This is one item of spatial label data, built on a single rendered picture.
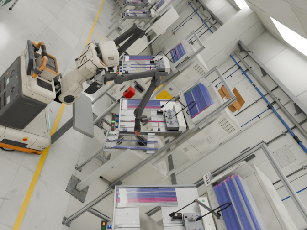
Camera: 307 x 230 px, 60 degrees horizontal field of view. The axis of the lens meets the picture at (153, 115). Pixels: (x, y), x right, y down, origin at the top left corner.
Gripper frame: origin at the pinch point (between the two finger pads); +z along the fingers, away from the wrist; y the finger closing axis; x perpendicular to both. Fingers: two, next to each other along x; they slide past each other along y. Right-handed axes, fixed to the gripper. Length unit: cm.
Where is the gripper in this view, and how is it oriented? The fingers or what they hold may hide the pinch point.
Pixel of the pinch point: (137, 134)
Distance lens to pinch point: 272.5
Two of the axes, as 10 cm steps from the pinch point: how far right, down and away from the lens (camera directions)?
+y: 0.3, -5.0, 8.7
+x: -10.0, -0.5, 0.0
